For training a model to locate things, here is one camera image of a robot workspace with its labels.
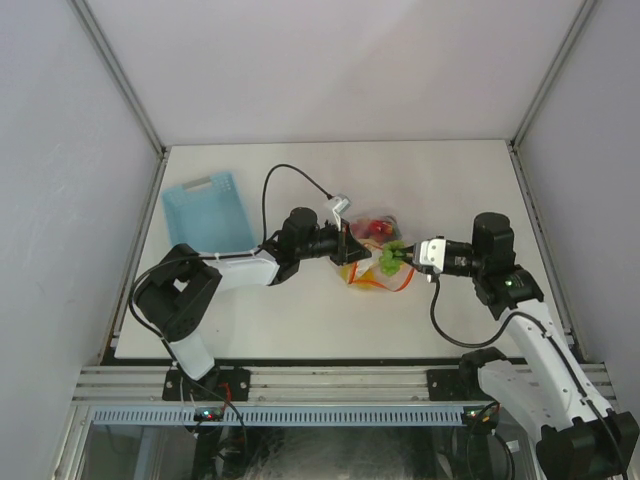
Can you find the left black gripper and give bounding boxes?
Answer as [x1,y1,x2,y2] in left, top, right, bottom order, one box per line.
[296,219,370,267]

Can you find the green fake grape bunch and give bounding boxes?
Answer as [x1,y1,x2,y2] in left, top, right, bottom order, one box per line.
[378,240,406,277]

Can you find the clear zip top bag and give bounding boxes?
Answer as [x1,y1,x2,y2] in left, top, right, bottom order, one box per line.
[334,209,414,293]

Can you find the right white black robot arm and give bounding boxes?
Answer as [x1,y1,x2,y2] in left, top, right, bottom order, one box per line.
[391,212,639,479]

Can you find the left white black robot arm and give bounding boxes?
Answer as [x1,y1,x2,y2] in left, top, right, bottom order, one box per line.
[128,207,372,400]

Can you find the yellow fake lemon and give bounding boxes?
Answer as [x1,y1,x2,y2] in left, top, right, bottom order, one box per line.
[339,264,378,291]

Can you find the red fake strawberries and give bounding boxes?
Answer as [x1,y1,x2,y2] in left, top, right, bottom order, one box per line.
[351,216,401,243]

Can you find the light blue plastic basket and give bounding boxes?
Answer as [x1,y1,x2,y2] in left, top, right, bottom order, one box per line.
[161,171,256,253]

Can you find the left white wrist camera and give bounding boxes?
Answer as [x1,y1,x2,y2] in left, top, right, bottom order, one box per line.
[324,194,351,216]

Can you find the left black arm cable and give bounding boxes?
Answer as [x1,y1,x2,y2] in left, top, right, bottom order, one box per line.
[128,163,334,341]

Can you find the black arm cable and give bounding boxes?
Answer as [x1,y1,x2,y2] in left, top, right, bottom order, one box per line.
[128,163,334,341]
[429,274,629,476]

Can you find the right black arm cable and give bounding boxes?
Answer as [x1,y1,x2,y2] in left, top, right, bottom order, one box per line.
[429,274,629,476]

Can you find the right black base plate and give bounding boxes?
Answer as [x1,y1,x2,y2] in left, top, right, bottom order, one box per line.
[426,368,492,402]

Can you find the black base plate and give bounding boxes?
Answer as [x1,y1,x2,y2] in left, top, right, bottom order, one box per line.
[162,368,251,402]
[426,368,492,402]

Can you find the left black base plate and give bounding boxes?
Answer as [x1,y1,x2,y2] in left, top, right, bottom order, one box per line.
[162,368,251,402]

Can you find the aluminium front rail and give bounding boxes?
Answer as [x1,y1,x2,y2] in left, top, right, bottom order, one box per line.
[72,364,483,406]

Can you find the light blue slotted cable duct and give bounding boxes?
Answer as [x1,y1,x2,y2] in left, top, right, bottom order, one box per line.
[92,405,468,427]

